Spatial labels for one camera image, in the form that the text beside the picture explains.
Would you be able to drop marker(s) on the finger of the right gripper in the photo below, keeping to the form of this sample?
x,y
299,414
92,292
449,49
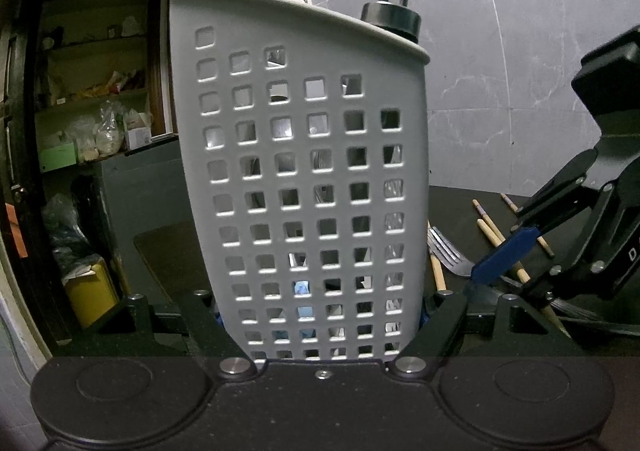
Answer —
x,y
605,254
576,187

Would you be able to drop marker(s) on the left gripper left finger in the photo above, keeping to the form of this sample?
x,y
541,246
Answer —
x,y
216,351

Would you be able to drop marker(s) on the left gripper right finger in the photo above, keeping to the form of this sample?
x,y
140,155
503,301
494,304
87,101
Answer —
x,y
440,337

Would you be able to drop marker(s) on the silver fork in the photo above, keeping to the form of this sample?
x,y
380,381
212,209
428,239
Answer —
x,y
448,255

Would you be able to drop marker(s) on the black handled peeler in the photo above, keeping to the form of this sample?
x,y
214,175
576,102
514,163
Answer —
x,y
394,17

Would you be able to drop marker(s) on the grey perforated utensil basket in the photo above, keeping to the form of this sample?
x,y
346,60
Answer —
x,y
303,137

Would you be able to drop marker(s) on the dark grey cabinet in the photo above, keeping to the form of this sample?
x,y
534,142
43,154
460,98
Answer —
x,y
142,190

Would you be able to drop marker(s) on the yellow jerry can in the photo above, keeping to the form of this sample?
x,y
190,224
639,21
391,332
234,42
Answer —
x,y
90,290

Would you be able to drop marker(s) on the white box on shelf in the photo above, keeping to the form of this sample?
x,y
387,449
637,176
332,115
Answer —
x,y
137,129

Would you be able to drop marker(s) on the green box on shelf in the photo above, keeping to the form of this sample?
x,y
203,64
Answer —
x,y
57,157

